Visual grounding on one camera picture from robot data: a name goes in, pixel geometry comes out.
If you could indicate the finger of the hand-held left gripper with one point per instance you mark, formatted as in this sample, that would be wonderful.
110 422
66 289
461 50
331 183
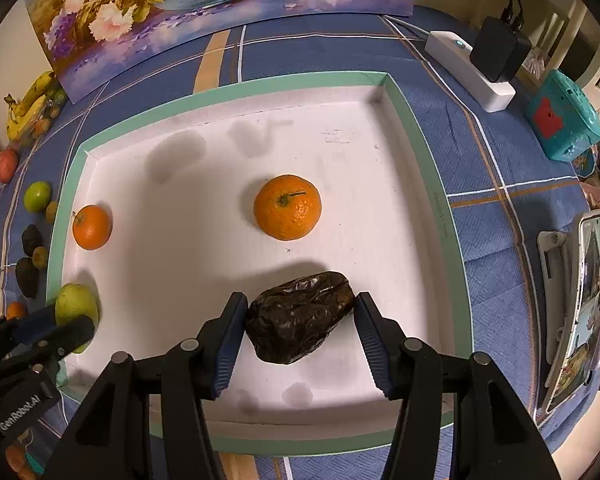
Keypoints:
35 327
75 335

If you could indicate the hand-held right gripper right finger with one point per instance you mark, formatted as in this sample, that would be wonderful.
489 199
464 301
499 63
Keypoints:
375 355

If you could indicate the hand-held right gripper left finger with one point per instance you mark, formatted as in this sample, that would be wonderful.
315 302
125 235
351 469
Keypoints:
227 355

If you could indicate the tiny orange tangerine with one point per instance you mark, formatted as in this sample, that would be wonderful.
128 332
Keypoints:
16 310

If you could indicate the green pear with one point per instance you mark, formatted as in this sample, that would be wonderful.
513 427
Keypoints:
75 302

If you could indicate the dark wrinkled avocado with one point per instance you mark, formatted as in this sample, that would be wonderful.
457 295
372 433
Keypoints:
295 320

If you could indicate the green lime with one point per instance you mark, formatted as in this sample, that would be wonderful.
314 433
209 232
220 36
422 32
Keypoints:
37 196

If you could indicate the white tray with green rim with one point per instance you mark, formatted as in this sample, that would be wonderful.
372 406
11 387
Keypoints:
330 160

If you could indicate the small orange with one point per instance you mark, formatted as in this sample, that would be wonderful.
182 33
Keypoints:
92 227

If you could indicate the large orange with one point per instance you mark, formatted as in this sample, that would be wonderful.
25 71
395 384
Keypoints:
287 210

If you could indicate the red apple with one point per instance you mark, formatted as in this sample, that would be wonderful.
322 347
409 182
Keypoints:
6 165

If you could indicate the blue plaid tablecloth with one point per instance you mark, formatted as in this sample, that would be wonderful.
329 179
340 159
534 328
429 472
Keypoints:
480 170

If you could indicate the yellow banana bunch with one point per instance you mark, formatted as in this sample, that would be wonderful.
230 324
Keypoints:
30 105

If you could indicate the smartphone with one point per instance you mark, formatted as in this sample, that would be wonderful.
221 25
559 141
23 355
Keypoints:
590 285

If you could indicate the white power strip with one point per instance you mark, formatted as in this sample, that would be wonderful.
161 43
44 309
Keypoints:
480 91

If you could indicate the teal toy box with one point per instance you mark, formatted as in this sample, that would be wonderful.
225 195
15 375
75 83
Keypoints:
570 110

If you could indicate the floral painting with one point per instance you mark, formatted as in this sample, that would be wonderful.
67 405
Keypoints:
180 35

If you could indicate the black power adapter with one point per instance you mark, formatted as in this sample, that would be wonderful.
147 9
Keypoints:
500 50

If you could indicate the white wooden furniture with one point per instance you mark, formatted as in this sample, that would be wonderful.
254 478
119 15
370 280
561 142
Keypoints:
577 20

